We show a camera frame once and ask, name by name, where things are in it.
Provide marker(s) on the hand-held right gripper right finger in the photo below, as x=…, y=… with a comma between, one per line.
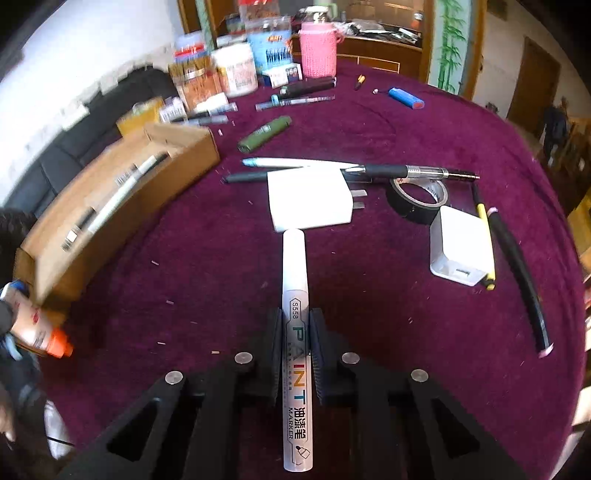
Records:
x=318, y=360

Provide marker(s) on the blue battery pack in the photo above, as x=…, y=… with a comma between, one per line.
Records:
x=405, y=98

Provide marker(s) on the black tape roll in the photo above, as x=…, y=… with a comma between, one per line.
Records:
x=406, y=207

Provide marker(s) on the black sofa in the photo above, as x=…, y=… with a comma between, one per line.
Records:
x=60, y=157

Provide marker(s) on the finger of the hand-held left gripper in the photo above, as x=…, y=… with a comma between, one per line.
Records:
x=16, y=288
x=10, y=348

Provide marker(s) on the wooden counter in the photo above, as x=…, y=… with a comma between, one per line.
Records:
x=383, y=53

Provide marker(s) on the orange box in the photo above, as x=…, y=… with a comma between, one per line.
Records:
x=196, y=87

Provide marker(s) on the grey white marker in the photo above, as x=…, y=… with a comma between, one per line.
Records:
x=122, y=189

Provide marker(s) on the clear pen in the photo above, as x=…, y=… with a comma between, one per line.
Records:
x=295, y=102

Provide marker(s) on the white plug charger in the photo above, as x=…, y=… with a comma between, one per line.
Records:
x=307, y=198

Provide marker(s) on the blue label plastic jar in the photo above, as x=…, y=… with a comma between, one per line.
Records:
x=270, y=48

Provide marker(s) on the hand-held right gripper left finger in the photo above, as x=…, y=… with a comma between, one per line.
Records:
x=273, y=360

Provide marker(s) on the silver marker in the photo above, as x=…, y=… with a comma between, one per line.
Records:
x=207, y=121
x=198, y=110

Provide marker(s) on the yellow box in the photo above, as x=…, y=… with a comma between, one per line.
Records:
x=141, y=115

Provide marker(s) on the black marker pink end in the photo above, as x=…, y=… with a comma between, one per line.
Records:
x=517, y=277

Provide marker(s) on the white USB charger cube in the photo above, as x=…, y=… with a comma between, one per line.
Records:
x=459, y=240

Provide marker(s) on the black gel pen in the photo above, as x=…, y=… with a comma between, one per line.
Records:
x=388, y=171

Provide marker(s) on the bamboo painted panel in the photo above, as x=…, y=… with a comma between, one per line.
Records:
x=451, y=46

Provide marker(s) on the small white printed box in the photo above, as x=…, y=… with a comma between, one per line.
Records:
x=284, y=76

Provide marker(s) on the dark blue pen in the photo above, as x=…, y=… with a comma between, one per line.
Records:
x=244, y=177

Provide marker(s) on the green pen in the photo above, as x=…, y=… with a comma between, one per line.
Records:
x=265, y=134

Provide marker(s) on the yellow black screwdriver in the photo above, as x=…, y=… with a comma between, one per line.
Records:
x=359, y=81

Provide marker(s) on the dark fuzzy cloth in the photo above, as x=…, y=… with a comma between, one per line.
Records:
x=16, y=240

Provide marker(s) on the cardboard box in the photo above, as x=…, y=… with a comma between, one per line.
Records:
x=184, y=152

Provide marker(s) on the white pen blue tip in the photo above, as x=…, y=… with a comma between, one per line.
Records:
x=295, y=162

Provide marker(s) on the white plastic jar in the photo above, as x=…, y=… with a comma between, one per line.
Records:
x=235, y=71

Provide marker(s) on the wooden door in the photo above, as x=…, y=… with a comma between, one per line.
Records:
x=533, y=83

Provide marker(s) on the red lid plastic jar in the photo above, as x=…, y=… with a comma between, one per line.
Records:
x=258, y=9

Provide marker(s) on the pink knitted sleeve jar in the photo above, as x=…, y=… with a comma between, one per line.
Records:
x=318, y=50

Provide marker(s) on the white paint marker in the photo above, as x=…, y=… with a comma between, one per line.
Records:
x=295, y=286

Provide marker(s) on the yellow pen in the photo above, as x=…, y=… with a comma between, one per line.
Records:
x=485, y=221

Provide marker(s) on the orange-capped glue bottle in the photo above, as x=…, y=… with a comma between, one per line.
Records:
x=37, y=330

